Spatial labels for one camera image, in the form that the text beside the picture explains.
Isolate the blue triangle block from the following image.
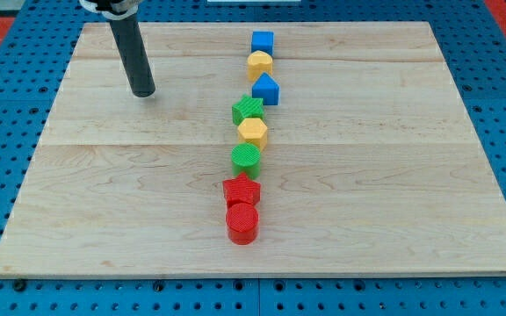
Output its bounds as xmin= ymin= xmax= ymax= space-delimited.
xmin=251 ymin=72 xmax=280 ymax=105

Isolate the green cylinder block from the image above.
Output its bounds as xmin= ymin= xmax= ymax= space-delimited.
xmin=231 ymin=143 xmax=261 ymax=179

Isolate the yellow hexagon block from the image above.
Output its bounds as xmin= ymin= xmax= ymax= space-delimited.
xmin=237 ymin=118 xmax=268 ymax=152

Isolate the yellow heart block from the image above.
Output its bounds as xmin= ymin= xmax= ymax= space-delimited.
xmin=247 ymin=50 xmax=273 ymax=82

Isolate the blue cube block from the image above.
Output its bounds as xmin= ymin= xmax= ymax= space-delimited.
xmin=250 ymin=30 xmax=274 ymax=56

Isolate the green star block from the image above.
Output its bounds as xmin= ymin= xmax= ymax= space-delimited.
xmin=232 ymin=95 xmax=264 ymax=126

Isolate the red star block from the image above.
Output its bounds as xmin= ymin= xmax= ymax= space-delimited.
xmin=222 ymin=172 xmax=261 ymax=208

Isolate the light wooden board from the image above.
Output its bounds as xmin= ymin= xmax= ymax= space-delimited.
xmin=0 ymin=22 xmax=506 ymax=280

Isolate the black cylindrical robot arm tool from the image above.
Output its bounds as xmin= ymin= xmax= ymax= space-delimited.
xmin=108 ymin=14 xmax=155 ymax=97

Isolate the red cylinder block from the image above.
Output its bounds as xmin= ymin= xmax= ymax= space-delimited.
xmin=226 ymin=203 xmax=259 ymax=245

